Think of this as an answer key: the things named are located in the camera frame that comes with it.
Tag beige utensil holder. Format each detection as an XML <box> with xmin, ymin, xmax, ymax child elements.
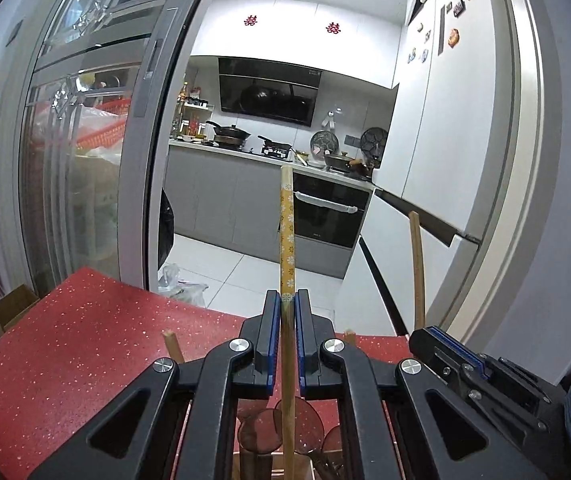
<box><xmin>230</xmin><ymin>450</ymin><xmax>346</xmax><ymax>480</ymax></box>

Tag sliding glass door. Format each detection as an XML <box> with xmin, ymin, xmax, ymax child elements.
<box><xmin>0</xmin><ymin>0</ymin><xmax>226</xmax><ymax>306</ymax></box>

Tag group of fridge magnets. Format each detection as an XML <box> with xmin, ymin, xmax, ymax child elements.
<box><xmin>405</xmin><ymin>0</ymin><xmax>481</xmax><ymax>66</ymax></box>

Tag white plastic bag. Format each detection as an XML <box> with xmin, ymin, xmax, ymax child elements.
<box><xmin>158</xmin><ymin>262</ymin><xmax>209</xmax><ymax>306</ymax></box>

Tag black range hood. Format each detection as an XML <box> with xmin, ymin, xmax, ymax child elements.
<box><xmin>218</xmin><ymin>57</ymin><xmax>322</xmax><ymax>127</ymax></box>

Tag yellow patterned chopstick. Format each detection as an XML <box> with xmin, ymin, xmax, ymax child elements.
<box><xmin>280</xmin><ymin>166</ymin><xmax>297</xmax><ymax>480</ymax></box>

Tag white refrigerator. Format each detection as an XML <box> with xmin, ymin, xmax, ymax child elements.
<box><xmin>345</xmin><ymin>0</ymin><xmax>521</xmax><ymax>336</ymax></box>

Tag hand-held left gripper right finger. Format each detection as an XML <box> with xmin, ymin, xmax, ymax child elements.
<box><xmin>294</xmin><ymin>289</ymin><xmax>549</xmax><ymax>480</ymax></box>

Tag black garbage bag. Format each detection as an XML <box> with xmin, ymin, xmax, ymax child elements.
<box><xmin>158</xmin><ymin>187</ymin><xmax>175</xmax><ymax>271</ymax></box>

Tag round metal steamer rack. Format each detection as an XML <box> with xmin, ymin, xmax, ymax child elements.
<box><xmin>310</xmin><ymin>130</ymin><xmax>339</xmax><ymax>158</ymax></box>
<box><xmin>360</xmin><ymin>127</ymin><xmax>389</xmax><ymax>158</ymax></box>

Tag transparent brown spoon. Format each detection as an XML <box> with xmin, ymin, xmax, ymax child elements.
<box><xmin>276</xmin><ymin>397</ymin><xmax>325</xmax><ymax>453</ymax></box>
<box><xmin>319</xmin><ymin>425</ymin><xmax>342</xmax><ymax>463</ymax></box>
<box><xmin>238</xmin><ymin>407</ymin><xmax>284</xmax><ymax>456</ymax></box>

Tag cardboard box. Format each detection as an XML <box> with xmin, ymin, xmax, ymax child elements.
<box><xmin>0</xmin><ymin>284</ymin><xmax>40</xmax><ymax>333</ymax></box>

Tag grey kitchen base cabinet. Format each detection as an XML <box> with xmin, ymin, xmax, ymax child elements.
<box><xmin>166</xmin><ymin>142</ymin><xmax>376</xmax><ymax>281</ymax></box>

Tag cooking pot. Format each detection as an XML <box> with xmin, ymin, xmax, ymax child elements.
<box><xmin>325</xmin><ymin>152</ymin><xmax>366</xmax><ymax>173</ymax></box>

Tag condiment rack with bottles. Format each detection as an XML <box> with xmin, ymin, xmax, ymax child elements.
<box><xmin>170</xmin><ymin>82</ymin><xmax>214</xmax><ymax>141</ymax></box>

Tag white wall cabinets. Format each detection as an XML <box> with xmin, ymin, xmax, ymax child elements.
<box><xmin>190</xmin><ymin>0</ymin><xmax>406</xmax><ymax>88</ymax></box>

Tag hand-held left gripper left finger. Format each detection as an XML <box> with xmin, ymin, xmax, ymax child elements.
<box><xmin>28</xmin><ymin>289</ymin><xmax>282</xmax><ymax>480</ymax></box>

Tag red plastic basket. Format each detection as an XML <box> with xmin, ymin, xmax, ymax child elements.
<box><xmin>73</xmin><ymin>100</ymin><xmax>131</xmax><ymax>153</ymax></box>

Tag built-in black oven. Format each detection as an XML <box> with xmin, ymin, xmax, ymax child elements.
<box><xmin>290</xmin><ymin>172</ymin><xmax>372</xmax><ymax>250</ymax></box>

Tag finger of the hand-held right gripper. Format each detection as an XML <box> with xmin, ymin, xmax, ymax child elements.
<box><xmin>409</xmin><ymin>327</ymin><xmax>552</xmax><ymax>448</ymax></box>
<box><xmin>428</xmin><ymin>326</ymin><xmax>566</xmax><ymax>411</ymax></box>

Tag black wok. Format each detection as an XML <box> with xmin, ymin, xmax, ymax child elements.
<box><xmin>206</xmin><ymin>120</ymin><xmax>252</xmax><ymax>147</ymax></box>

